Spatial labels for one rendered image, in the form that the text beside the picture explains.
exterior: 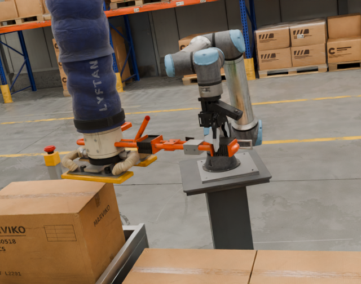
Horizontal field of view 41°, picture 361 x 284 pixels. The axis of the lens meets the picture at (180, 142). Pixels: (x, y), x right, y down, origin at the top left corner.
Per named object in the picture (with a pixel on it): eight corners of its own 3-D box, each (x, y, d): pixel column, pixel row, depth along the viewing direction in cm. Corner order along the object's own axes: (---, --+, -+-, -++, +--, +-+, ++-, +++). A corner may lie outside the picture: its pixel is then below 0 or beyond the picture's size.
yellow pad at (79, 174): (61, 178, 220) (58, 168, 219) (75, 170, 228) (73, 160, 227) (120, 184, 203) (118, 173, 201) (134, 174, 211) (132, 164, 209)
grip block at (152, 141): (136, 154, 206) (134, 141, 204) (149, 146, 213) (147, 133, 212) (153, 155, 201) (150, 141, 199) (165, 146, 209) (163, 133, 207)
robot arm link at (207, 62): (219, 47, 183) (216, 50, 173) (224, 79, 186) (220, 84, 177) (195, 49, 185) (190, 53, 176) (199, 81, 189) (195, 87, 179)
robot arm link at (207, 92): (225, 80, 184) (214, 86, 176) (227, 93, 185) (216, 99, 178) (205, 81, 189) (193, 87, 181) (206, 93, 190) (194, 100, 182)
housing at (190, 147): (183, 155, 195) (181, 144, 194) (192, 149, 201) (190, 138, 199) (198, 155, 192) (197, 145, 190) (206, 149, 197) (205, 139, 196)
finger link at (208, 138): (205, 151, 188) (206, 127, 188) (219, 151, 185) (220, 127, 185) (201, 151, 186) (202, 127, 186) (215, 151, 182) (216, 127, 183)
